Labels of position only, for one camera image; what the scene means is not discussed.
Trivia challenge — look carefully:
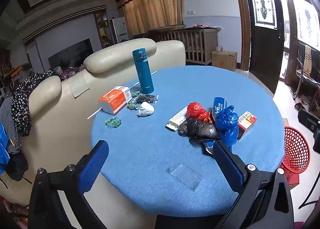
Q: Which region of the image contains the wooden crib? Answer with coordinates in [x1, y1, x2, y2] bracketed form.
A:
[148, 26, 220, 66]

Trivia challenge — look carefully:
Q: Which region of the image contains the red plastic basket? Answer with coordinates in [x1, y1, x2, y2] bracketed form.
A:
[279, 126, 311, 181]

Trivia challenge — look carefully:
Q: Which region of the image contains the beige curtain with red band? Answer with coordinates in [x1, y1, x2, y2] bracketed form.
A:
[116, 0, 185, 36]

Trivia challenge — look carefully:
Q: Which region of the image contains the long white box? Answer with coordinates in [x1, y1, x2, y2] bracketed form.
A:
[165, 106, 190, 132]

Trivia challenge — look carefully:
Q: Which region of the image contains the striped towel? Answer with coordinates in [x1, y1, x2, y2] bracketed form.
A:
[304, 45, 313, 77]

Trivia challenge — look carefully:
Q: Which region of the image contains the black floral cloth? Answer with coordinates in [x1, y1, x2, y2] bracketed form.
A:
[11, 70, 65, 137]

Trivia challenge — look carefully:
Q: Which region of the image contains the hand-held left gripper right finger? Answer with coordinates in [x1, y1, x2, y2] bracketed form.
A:
[212, 140, 294, 229]

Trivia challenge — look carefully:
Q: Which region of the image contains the white standing air conditioner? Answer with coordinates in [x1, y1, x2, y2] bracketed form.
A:
[111, 17, 129, 43]

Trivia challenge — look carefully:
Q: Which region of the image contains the clear bag of dark candies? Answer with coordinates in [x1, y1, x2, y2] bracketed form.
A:
[136, 94, 159, 104]

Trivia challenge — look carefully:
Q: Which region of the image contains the cream leather sofa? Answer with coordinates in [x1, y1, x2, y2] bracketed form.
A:
[0, 38, 186, 207]

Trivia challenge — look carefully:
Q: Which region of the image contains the blue and white carton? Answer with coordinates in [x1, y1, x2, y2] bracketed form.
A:
[212, 97, 227, 117]

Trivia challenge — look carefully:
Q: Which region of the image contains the clear plastic sheet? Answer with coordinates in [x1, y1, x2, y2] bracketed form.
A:
[169, 162, 202, 191]

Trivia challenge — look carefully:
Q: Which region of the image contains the red plastic bag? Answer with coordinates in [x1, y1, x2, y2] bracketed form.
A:
[187, 102, 209, 122]

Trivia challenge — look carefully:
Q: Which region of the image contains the teal thermos bottle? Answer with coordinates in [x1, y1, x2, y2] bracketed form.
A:
[132, 48, 155, 94]

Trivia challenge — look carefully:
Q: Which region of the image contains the white plastic bag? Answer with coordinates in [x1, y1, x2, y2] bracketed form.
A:
[137, 101, 155, 117]

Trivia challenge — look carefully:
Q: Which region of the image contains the brown cardboard box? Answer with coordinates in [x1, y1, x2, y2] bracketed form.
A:
[211, 50, 238, 72]

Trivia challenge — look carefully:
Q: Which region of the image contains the thin white stick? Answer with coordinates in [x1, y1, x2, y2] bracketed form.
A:
[87, 70, 157, 120]

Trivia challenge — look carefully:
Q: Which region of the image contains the blue plastic bag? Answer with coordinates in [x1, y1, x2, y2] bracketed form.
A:
[214, 105, 239, 148]

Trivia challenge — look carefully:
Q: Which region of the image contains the dark stained-glass door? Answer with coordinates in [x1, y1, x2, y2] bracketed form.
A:
[244, 0, 285, 94]

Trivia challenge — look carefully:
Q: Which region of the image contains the orange and white box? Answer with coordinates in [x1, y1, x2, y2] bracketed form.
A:
[98, 85, 132, 115]

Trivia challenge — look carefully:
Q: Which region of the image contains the metal drying rack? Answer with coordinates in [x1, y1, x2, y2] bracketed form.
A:
[291, 42, 320, 99]

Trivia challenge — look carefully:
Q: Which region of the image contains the pile of colourful packages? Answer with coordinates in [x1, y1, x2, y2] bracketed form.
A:
[57, 65, 85, 79]

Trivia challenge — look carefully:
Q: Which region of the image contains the red and white small box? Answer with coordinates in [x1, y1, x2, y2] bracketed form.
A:
[237, 111, 258, 140]

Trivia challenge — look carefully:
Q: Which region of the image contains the pile of hanging clothes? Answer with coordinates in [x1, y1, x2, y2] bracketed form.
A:
[0, 96, 28, 182]

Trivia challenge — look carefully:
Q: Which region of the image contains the green wrapped candy cluster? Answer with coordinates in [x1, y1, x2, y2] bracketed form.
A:
[105, 117, 122, 128]
[126, 91, 141, 110]

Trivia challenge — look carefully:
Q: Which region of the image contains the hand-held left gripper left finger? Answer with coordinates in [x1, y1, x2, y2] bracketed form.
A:
[28, 140, 110, 229]

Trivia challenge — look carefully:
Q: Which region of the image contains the wooden display shelf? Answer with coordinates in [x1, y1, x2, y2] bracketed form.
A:
[95, 10, 113, 44]

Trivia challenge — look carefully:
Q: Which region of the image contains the beige fabric patch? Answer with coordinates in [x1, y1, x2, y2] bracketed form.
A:
[67, 77, 90, 98]

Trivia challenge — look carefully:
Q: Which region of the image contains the black television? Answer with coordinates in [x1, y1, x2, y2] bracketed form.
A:
[48, 39, 91, 69]

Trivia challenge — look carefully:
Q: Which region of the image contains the black plastic bag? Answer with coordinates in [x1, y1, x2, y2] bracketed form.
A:
[178, 118, 220, 140]

